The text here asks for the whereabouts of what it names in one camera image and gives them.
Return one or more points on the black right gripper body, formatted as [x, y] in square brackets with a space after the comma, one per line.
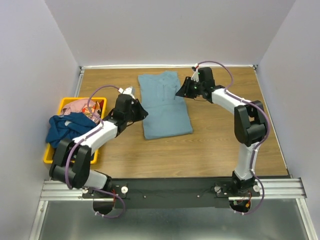
[196, 88]

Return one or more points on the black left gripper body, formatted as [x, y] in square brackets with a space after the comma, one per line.
[129, 116]

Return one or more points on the light blue t shirt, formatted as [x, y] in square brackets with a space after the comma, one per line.
[167, 113]

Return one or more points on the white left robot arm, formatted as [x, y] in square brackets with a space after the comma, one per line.
[72, 159]

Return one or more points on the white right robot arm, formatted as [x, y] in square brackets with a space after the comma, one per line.
[251, 124]

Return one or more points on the patterned pink shirt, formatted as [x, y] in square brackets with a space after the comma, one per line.
[81, 106]

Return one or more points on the dark blue shirt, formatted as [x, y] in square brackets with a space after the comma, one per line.
[68, 126]

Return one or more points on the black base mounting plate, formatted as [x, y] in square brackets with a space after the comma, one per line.
[183, 192]

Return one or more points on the yellow plastic bin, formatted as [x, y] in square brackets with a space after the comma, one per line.
[50, 151]

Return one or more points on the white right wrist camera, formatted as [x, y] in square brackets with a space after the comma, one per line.
[195, 75]

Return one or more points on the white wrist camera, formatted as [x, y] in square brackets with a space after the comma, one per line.
[127, 91]
[195, 75]

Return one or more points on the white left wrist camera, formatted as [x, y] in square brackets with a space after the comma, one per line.
[127, 91]

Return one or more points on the aluminium frame rail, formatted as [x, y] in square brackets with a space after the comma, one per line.
[272, 188]

